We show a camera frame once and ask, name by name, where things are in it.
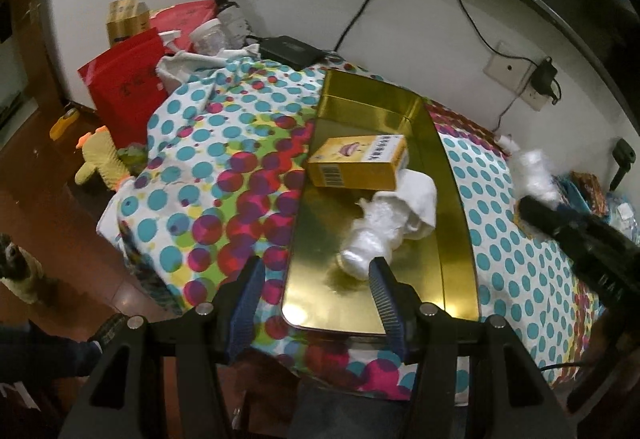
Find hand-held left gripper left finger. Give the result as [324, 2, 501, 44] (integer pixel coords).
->
[59, 255, 267, 439]

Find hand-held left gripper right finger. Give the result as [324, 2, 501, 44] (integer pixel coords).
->
[367, 256, 581, 439]

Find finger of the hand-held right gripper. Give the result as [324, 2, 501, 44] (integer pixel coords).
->
[517, 195, 583, 245]

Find white fluffy wad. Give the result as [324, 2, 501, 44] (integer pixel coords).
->
[512, 149, 562, 207]

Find gold metal tin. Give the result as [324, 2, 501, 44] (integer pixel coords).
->
[280, 69, 482, 336]

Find clear plastic wrapper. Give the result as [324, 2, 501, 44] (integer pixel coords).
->
[612, 196, 640, 242]

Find brown patterned item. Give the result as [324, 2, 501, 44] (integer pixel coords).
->
[570, 171, 609, 202]

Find crumpled clear plastic bag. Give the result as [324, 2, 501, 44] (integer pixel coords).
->
[339, 196, 408, 281]

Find black clamp stand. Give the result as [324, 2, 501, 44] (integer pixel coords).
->
[609, 138, 639, 192]

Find black plug adapter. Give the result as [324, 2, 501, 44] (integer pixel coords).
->
[530, 57, 562, 106]

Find polka-dot cloth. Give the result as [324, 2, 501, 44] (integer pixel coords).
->
[97, 54, 608, 402]

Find plaid slipper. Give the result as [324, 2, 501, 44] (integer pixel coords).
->
[87, 313, 130, 356]

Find yellow cardboard packet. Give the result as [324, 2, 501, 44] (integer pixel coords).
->
[306, 134, 409, 192]

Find yellow plush toy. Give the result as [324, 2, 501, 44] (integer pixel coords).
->
[75, 125, 133, 192]

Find person's dark trouser leg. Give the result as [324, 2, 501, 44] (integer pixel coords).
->
[0, 314, 103, 382]

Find fuzzy yellow slipper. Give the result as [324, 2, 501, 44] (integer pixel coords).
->
[0, 233, 45, 306]

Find white crumpled fabric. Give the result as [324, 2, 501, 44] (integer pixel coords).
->
[157, 45, 262, 90]

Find red paper bag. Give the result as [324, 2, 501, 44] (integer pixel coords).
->
[77, 26, 169, 150]

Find black flat device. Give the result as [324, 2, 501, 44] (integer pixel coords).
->
[259, 36, 330, 68]

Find small yellow tool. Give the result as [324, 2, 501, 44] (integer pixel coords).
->
[49, 107, 79, 141]

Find clear plastic jar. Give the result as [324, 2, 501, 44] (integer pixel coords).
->
[189, 19, 227, 56]

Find white spray nozzle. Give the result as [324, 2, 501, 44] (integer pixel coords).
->
[159, 30, 184, 54]

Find black-capped spray bottle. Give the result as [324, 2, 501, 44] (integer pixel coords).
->
[206, 0, 251, 46]

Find red round box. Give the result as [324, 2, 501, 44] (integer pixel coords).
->
[149, 0, 219, 40]

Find yellow cardboard box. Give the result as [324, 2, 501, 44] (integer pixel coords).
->
[105, 0, 152, 46]

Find white wall socket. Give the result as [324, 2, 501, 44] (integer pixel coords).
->
[481, 41, 554, 112]

